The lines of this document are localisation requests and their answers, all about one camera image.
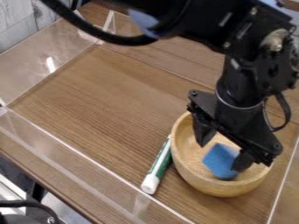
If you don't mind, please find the green and white marker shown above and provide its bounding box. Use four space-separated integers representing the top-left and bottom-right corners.
141 137 173 195

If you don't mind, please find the black cable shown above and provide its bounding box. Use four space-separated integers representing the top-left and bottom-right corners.
0 200 61 224

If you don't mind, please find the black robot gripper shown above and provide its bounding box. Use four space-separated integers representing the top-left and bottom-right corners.
188 89 284 172

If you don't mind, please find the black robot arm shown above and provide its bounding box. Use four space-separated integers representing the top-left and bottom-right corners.
42 0 299 172

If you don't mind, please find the blue rectangular block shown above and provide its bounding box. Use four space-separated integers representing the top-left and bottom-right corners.
202 143 240 180

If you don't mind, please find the light brown wooden bowl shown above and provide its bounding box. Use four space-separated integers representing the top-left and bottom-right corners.
172 112 272 198

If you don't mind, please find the clear acrylic tray wall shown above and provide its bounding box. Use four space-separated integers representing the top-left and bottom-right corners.
0 20 299 224

